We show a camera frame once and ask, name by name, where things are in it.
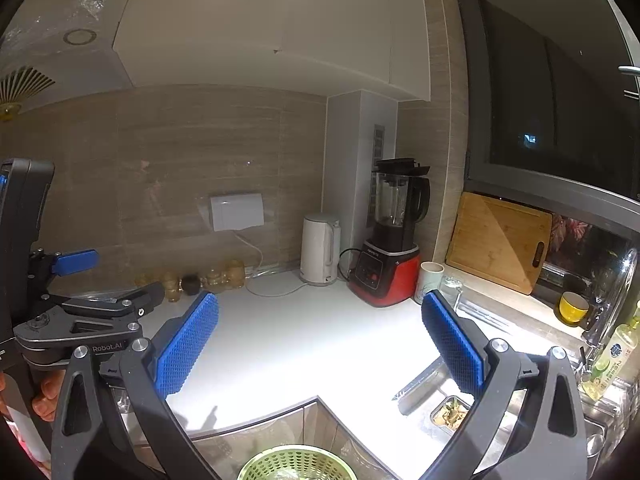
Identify white electric kettle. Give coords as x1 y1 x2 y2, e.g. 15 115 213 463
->
300 213 342 287

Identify green perforated basket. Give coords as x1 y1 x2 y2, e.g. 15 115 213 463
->
236 444 353 480

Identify clear glass mug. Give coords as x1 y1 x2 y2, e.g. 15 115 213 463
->
440 276 466 306

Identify person's left hand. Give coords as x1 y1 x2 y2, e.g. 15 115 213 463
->
31 374 65 422

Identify white mug with plant print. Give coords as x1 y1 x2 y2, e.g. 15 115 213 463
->
414 261 446 306

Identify metal container with food scraps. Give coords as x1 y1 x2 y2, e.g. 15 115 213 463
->
431 394 476 433

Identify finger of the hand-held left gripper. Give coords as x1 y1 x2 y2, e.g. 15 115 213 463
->
27 249 100 306
14 281 166 368

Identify black power cable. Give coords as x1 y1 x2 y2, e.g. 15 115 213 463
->
338 247 358 281

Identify white wall outlet cover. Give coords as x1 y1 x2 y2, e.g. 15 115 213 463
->
209 191 265 232

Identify white power cable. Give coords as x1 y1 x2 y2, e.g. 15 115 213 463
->
234 230 308 297

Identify amber glass cup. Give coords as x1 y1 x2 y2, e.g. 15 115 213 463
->
223 260 248 289
159 272 182 303
201 267 226 293

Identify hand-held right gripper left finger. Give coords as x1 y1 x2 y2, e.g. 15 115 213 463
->
50 291 221 480

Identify large wooden cutting board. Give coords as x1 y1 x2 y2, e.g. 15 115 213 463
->
445 191 553 296

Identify stainless steel sink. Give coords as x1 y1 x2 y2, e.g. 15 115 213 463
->
392 300 640 480

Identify yellow bowl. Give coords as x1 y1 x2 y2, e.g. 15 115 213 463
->
558 291 591 325

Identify dish soap bottle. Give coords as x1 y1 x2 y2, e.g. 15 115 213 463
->
580 302 640 401

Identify dark window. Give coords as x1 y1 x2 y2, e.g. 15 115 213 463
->
452 0 640 221

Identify red black blender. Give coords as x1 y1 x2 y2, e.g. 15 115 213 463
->
347 157 432 308

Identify chrome faucet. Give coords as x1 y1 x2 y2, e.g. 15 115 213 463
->
580 247 640 361

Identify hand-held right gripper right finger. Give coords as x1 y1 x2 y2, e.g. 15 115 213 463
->
421 291 588 480

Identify gold fan shaped lamp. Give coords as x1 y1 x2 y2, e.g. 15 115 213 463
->
0 65 55 121

